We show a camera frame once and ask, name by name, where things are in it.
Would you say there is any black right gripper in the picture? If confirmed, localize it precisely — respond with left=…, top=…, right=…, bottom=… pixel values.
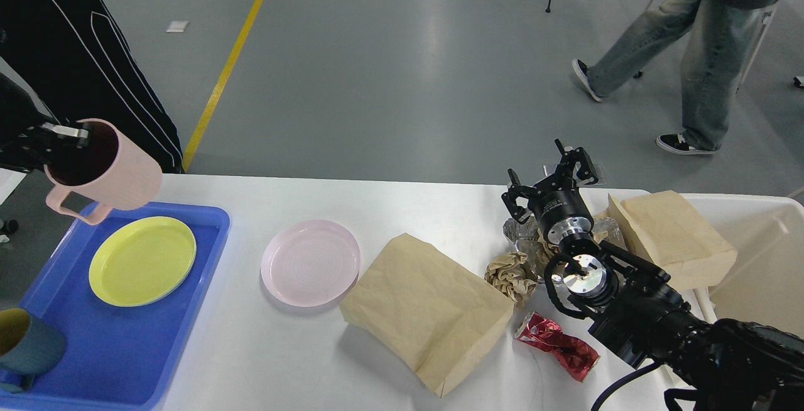
left=501, top=141, right=599, bottom=248

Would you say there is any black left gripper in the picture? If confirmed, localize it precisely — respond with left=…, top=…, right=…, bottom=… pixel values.
left=1, top=122, right=91, bottom=174

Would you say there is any pink mug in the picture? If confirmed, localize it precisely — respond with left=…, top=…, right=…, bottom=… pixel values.
left=44, top=118, right=163, bottom=226

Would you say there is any pink plate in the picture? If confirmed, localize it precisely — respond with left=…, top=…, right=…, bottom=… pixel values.
left=259, top=219, right=361, bottom=308

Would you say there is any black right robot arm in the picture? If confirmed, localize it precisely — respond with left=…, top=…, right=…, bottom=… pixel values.
left=501, top=140, right=803, bottom=410

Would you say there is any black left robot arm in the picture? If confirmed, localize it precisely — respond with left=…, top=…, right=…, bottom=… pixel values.
left=1, top=74, right=93, bottom=173

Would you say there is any crumpled brown paper ball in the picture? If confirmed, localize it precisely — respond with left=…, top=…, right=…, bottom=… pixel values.
left=484, top=251, right=539, bottom=308

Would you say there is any person in black tracksuit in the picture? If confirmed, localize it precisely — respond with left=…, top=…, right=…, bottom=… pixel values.
left=1, top=0, right=183, bottom=173

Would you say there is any small brown paper bag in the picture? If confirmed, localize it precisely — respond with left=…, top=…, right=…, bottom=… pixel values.
left=598, top=190, right=738, bottom=291

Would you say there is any yellow plate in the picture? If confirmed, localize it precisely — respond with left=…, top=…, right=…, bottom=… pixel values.
left=88, top=216, right=197, bottom=307

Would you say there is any large brown paper bag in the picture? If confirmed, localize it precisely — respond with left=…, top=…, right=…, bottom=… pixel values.
left=339, top=233, right=514, bottom=397

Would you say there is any red foil wrapper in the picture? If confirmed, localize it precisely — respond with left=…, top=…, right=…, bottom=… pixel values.
left=514, top=312, right=600, bottom=383

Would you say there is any blue plastic tray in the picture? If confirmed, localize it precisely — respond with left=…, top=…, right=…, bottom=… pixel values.
left=2, top=202, right=230, bottom=410

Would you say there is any white plastic bin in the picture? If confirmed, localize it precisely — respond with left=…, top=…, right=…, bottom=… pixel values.
left=684, top=194, right=803, bottom=337

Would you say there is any person in grey jeans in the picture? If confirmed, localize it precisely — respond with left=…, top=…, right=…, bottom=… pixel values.
left=572, top=0, right=778, bottom=155

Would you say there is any white office chair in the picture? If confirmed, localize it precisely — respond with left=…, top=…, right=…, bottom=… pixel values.
left=734, top=0, right=784, bottom=92

